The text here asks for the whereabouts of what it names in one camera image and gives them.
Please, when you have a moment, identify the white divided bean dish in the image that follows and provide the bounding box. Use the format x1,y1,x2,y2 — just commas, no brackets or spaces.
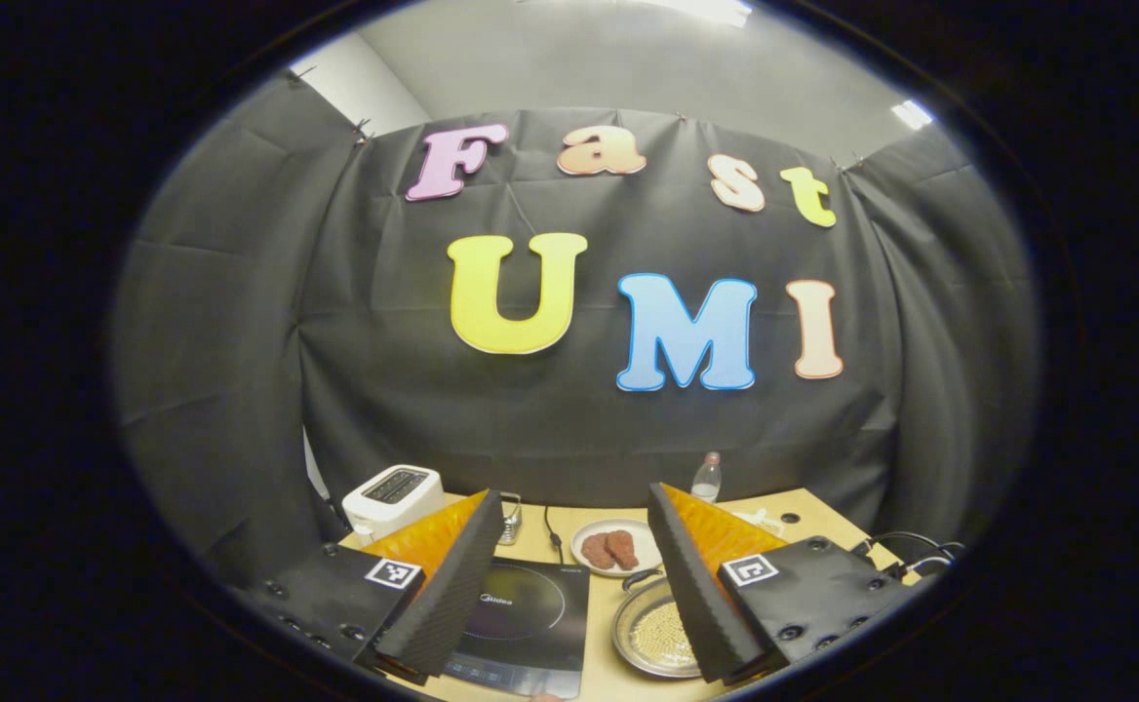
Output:
730,507,787,538

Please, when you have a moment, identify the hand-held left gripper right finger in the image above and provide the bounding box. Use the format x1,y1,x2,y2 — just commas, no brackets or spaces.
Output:
648,482,912,683

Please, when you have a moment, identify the black induction cooktop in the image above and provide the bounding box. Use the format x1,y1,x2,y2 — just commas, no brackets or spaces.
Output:
443,556,592,700

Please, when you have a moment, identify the steel pot with black handles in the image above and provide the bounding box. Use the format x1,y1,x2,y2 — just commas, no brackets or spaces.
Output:
611,570,709,681

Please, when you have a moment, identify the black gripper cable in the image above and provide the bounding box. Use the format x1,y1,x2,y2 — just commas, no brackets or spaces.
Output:
852,531,965,583

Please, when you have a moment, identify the white toaster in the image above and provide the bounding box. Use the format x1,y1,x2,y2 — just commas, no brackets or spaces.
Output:
341,465,447,547

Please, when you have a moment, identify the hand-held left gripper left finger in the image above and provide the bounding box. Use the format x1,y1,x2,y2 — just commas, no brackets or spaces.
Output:
238,489,507,683

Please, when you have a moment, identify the black backdrop cloth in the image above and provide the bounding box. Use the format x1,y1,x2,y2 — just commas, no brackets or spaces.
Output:
111,68,1043,586

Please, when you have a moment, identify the white round plate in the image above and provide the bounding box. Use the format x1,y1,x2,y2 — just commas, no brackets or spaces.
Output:
569,518,665,578

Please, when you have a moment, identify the pile of soybeans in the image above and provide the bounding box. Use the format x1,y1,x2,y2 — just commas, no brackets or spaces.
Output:
631,602,699,670

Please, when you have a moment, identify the clear plastic water bottle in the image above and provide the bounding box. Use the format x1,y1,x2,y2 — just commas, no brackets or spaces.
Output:
691,451,723,504

